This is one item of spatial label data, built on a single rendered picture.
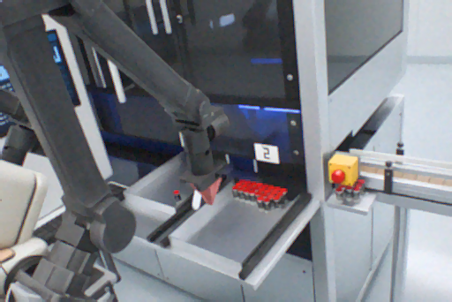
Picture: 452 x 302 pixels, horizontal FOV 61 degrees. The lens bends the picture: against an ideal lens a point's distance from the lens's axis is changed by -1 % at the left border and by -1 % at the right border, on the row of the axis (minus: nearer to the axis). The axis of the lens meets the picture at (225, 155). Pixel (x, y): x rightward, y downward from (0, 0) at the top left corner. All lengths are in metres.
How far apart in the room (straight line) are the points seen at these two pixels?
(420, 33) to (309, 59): 4.74
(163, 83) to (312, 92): 0.51
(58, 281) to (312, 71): 0.79
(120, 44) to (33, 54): 0.15
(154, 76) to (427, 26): 5.21
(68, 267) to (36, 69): 0.30
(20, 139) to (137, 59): 0.48
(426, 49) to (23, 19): 5.51
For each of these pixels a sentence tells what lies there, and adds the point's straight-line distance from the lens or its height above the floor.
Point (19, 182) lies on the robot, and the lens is 0.75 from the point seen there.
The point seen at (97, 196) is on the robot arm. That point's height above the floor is 1.30.
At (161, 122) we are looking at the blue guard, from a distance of 1.54.
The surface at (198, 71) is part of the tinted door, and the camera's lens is 1.33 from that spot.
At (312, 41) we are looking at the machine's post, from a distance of 1.07.
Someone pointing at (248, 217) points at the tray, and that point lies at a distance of 1.22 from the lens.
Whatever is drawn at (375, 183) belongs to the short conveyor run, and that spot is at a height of 0.91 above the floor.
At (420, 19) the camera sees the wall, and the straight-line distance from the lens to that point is 5.75.
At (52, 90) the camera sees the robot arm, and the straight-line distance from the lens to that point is 0.57.
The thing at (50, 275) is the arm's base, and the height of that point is 1.22.
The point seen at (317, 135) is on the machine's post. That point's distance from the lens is 1.16.
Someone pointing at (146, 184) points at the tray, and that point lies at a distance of 1.53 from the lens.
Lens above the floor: 1.60
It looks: 26 degrees down
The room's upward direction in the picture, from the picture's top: 10 degrees counter-clockwise
